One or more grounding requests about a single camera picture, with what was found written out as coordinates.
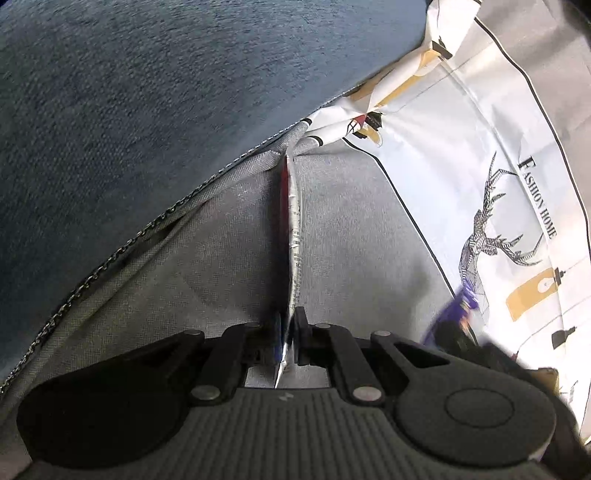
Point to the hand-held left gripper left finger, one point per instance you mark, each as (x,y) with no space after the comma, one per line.
(276,339)

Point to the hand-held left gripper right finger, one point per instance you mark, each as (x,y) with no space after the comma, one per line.
(301,337)

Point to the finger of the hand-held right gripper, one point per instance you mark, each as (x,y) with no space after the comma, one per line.
(466,344)

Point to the purple snack packet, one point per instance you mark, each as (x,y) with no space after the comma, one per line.
(455,307)

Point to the brown cardboard box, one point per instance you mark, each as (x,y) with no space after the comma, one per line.
(548,377)

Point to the grey deer printed cloth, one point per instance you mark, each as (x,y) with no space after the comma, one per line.
(369,230)

